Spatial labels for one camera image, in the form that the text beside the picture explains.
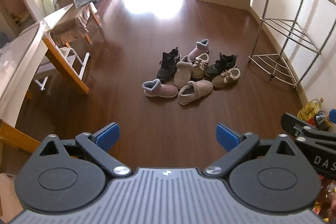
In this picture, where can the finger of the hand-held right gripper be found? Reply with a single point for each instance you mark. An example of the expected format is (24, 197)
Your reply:
(291, 123)

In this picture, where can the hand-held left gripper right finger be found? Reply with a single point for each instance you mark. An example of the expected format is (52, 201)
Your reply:
(227, 136)

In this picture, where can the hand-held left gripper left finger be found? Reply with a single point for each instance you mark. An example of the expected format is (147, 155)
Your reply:
(109, 134)

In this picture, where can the pink knit fleece-lined boot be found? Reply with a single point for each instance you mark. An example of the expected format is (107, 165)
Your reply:
(161, 89)
(199, 50)

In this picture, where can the black high-top sneaker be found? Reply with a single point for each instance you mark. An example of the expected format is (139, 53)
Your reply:
(168, 64)
(220, 66)

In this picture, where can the metal corner shoe rack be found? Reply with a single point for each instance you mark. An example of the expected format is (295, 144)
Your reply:
(286, 26)

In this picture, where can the cooking oil bottle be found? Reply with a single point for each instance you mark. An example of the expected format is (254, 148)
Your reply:
(311, 108)

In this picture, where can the colourful printed packaging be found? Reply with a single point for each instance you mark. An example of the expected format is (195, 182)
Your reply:
(328, 195)

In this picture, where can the grey suede slipper shoe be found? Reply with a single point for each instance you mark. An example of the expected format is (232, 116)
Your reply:
(195, 89)
(183, 71)

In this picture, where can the tan fleece-lined shoe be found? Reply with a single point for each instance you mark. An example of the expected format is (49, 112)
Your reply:
(200, 67)
(225, 79)

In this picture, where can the white metal step stool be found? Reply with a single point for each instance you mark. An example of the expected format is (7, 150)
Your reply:
(76, 61)

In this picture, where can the glass-topped wooden table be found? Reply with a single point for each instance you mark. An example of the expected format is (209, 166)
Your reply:
(23, 50)

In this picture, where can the wooden chair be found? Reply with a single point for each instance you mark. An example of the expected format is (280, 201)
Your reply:
(78, 16)

